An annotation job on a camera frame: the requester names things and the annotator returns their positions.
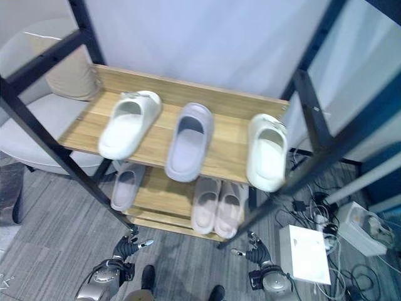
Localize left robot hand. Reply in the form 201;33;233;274
113;228;156;260

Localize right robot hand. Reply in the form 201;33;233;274
230;231;271;266

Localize wooden rack shelf board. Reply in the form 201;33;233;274
58;63;291;184
120;162;251;243

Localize pale pink slipper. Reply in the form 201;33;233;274
190;176;222;235
214;181;242;240

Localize white flat box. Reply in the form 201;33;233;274
278;224;332;285

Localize light purple slipper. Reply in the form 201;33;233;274
110;162;145;212
164;102;215;182

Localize white power strip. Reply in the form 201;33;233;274
315;213;333;233

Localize white slipper with charm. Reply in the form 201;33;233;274
98;90;163;160
246;113;289;193

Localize white open cardboard box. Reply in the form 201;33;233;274
337;201;396;258

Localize dark grey stool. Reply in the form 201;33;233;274
0;163;26;225

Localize grey round armchair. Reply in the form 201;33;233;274
0;26;106;174

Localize beige cushion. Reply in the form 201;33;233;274
46;45;102;102

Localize tangled black and white cables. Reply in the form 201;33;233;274
275;149;382;301

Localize black metal shoe rack frame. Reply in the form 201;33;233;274
0;0;401;250

